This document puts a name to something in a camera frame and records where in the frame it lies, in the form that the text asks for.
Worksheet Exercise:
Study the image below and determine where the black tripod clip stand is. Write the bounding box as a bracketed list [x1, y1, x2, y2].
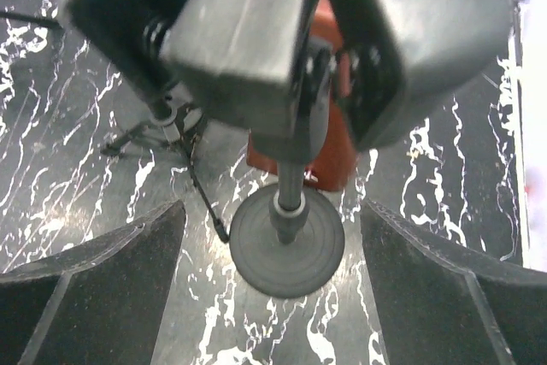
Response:
[100, 86, 229, 244]

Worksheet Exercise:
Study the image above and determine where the brown box in holder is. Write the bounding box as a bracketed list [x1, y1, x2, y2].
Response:
[246, 0, 360, 193]

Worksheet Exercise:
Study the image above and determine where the black round base holder stand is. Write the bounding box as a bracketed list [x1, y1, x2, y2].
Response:
[62, 0, 514, 300]

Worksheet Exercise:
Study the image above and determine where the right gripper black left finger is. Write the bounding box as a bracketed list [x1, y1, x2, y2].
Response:
[1, 200, 186, 364]

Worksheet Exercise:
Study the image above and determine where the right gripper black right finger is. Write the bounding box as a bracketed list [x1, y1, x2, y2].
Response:
[361, 200, 546, 364]

